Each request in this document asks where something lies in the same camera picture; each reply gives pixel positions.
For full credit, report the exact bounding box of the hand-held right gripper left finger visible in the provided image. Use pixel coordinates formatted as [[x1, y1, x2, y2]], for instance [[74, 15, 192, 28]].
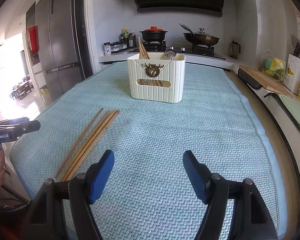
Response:
[[20, 149, 115, 240]]

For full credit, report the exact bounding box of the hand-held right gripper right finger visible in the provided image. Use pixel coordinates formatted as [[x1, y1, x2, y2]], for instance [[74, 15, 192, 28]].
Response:
[[182, 150, 280, 240]]

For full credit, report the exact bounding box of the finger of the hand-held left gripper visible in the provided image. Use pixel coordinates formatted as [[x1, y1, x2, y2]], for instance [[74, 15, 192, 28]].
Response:
[[0, 117, 30, 126], [0, 120, 41, 134]]

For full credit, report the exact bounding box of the cream ribbed utensil holder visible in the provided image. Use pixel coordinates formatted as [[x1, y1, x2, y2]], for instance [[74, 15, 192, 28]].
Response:
[[127, 52, 186, 104]]

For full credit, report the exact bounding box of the dark wooden low table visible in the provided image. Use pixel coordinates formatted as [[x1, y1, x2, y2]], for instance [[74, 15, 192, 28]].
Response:
[[10, 80, 32, 100]]

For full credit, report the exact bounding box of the light blue woven mat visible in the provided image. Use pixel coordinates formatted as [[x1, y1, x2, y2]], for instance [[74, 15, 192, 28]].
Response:
[[9, 61, 288, 240]]

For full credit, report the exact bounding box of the dark patterned clothing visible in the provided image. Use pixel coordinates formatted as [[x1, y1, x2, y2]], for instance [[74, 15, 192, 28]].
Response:
[[0, 197, 32, 240]]

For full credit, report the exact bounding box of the red hanging bag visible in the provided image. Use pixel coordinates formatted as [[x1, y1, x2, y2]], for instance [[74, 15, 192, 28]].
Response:
[[28, 26, 39, 55]]

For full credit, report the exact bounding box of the grey refrigerator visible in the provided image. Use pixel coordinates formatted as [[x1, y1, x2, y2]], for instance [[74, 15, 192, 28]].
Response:
[[26, 0, 90, 103]]

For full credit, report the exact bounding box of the green cutting board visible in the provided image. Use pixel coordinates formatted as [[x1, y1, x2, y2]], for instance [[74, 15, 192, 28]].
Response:
[[277, 94, 300, 153]]

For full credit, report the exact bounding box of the wooden cutting board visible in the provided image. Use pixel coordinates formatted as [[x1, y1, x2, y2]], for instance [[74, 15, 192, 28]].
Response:
[[239, 65, 293, 98]]

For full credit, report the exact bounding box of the black gas cooktop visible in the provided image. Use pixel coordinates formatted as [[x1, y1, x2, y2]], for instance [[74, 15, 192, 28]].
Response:
[[140, 41, 227, 60]]

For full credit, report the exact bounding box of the dark water jug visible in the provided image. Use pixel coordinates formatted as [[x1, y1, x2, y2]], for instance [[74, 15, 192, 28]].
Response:
[[229, 39, 241, 59]]

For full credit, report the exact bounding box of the yellow green bag in basket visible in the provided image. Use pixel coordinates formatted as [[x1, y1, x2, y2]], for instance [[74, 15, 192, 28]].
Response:
[[259, 58, 288, 80]]

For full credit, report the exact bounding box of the yellow cap oil bottle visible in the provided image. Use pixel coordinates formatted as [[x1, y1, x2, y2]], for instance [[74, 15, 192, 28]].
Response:
[[120, 27, 130, 48]]

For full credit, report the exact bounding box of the dark wok with glass lid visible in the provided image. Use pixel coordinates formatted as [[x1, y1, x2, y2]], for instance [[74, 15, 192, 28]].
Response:
[[179, 23, 220, 47]]

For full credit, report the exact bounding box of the white knife block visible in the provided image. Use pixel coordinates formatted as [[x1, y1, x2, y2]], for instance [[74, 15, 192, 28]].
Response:
[[287, 53, 300, 95]]

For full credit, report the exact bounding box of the black clay pot orange lid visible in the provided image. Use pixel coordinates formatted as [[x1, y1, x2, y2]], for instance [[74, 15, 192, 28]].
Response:
[[139, 26, 168, 42]]

